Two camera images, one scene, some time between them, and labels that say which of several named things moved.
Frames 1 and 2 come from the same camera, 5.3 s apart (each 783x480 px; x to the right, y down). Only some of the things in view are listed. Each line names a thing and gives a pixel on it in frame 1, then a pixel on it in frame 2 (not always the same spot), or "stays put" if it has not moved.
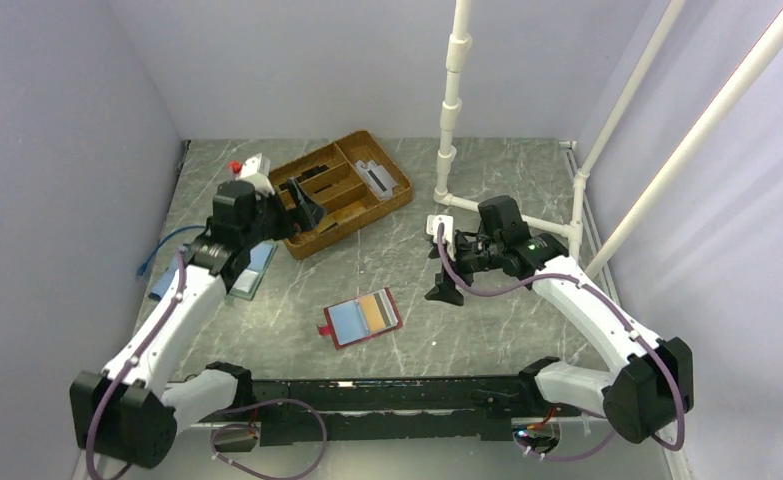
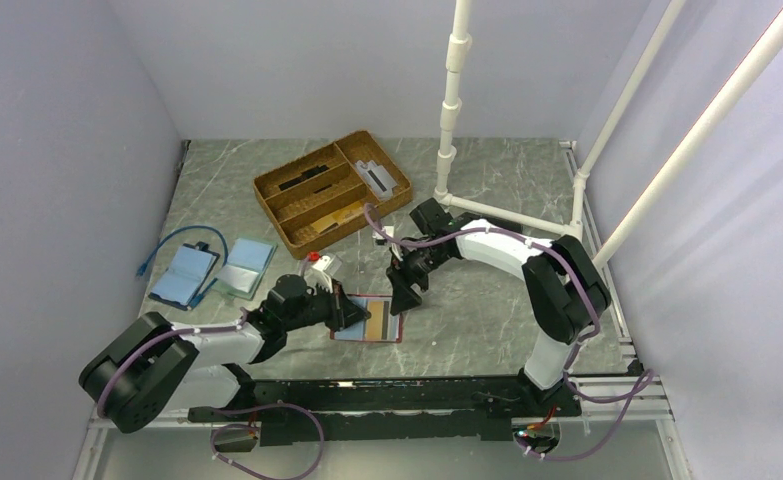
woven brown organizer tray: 357,182 stays put
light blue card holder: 250,279 stays put
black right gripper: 446,290 -> 403,296
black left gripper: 305,216 -> 343,311
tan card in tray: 342,215 stays put
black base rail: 401,409 stays put
